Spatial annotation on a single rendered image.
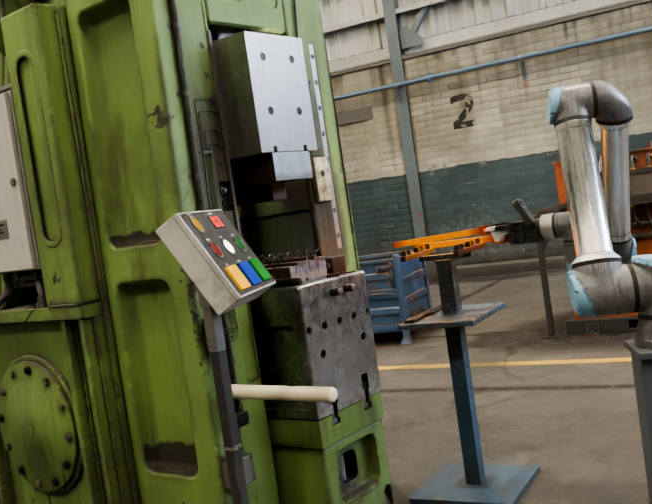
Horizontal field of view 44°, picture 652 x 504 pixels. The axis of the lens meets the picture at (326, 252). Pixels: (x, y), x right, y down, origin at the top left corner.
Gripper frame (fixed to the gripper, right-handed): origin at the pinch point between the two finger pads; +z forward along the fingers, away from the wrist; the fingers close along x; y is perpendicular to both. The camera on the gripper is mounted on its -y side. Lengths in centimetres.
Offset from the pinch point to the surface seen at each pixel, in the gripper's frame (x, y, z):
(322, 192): -23, -22, 55
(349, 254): -8, 3, 56
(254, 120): -69, -47, 50
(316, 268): -50, 5, 46
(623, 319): 296, 87, 11
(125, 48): -85, -77, 87
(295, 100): -48, -54, 46
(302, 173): -50, -29, 46
